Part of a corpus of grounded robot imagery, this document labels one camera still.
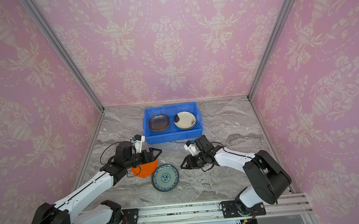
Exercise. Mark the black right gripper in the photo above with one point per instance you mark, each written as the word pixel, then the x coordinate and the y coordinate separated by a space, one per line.
pixel 194 161

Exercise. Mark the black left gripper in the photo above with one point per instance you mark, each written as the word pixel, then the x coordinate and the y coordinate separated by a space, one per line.
pixel 151 157

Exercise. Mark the orange round plate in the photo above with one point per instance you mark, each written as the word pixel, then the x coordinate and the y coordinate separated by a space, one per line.
pixel 145 170

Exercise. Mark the pink glass plate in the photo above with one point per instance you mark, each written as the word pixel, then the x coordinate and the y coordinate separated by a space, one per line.
pixel 159 123

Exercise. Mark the cream plate black brushstroke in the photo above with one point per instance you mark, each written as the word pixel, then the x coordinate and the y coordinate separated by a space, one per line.
pixel 185 120

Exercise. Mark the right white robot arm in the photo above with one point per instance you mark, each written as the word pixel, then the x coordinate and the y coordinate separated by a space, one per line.
pixel 268 180

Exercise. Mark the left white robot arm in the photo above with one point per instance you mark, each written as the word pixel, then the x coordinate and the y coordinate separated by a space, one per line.
pixel 70 210

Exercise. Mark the blue plastic bin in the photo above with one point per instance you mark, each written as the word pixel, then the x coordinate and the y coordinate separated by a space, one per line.
pixel 173 133

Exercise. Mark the teal patterned round plate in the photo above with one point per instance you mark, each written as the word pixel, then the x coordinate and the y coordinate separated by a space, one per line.
pixel 165 178

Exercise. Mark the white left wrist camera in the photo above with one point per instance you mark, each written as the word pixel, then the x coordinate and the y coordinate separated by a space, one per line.
pixel 138 141

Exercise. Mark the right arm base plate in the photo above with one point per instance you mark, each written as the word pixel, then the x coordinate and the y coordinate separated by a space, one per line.
pixel 233 209

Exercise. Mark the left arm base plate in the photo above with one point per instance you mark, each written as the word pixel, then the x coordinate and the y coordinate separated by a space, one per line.
pixel 130 216

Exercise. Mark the aluminium front rail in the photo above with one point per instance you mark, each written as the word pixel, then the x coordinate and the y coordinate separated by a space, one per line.
pixel 290 209

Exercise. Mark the left aluminium corner post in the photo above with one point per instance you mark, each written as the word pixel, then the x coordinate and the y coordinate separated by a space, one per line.
pixel 50 34

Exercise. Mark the aluminium corner post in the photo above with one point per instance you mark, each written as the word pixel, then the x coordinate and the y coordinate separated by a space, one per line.
pixel 50 34
pixel 273 38

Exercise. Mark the right aluminium corner post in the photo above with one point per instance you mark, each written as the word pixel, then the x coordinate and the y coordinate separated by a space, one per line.
pixel 273 38

